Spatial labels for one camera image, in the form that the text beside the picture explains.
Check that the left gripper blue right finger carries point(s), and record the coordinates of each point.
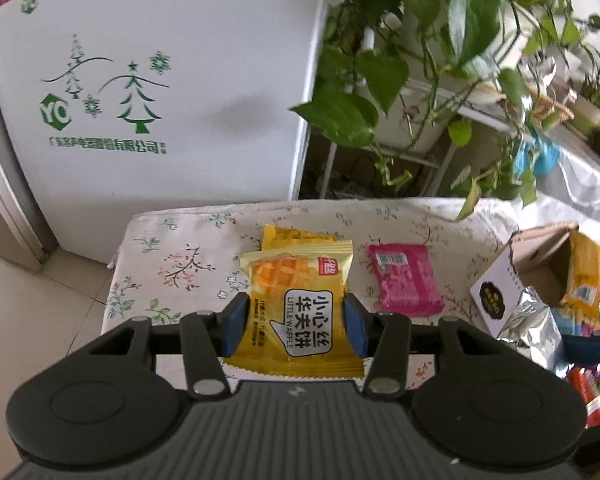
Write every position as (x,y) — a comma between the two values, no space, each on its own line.
(361,325)

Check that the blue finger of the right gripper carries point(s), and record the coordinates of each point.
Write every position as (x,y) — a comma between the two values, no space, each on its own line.
(582,351)

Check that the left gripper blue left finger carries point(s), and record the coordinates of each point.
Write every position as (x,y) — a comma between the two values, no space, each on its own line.
(233,323)

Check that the pink snack packet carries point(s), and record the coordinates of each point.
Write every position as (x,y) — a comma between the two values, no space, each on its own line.
(406,279)

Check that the yellow waffle snack packet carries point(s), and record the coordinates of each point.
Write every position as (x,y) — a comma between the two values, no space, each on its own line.
(295,325)

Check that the yellow barcode snack packet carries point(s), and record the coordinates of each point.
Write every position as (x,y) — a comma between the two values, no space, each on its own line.
(277,237)

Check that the silver foil packet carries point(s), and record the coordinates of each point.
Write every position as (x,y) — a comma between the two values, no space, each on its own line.
(532,331)

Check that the orange striped snack packet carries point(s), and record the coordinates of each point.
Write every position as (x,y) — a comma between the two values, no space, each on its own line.
(579,309)

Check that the cardboard snack box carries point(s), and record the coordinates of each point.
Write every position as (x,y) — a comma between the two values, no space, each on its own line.
(535,257)

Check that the patterned tablecloth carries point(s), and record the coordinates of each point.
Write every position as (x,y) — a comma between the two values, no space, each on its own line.
(570,191)

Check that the white plant pot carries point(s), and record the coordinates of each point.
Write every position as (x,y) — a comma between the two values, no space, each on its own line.
(405,127)

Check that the white metal plant stand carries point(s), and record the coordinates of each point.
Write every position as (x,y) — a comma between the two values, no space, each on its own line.
(365,80)

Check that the white refrigerator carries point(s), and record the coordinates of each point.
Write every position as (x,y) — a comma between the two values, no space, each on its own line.
(117,107)

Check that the green pothos plant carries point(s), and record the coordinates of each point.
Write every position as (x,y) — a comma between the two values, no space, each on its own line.
(523,34)

